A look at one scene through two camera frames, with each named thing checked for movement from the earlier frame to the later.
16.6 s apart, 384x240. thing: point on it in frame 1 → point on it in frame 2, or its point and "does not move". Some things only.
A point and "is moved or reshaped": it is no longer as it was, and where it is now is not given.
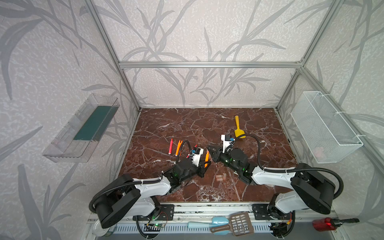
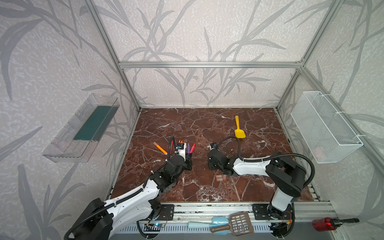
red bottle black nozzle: [327, 224] does not move
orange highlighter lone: [207, 159] is moved or reshaped
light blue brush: [216, 221] does not move
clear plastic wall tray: [78, 140] does not move
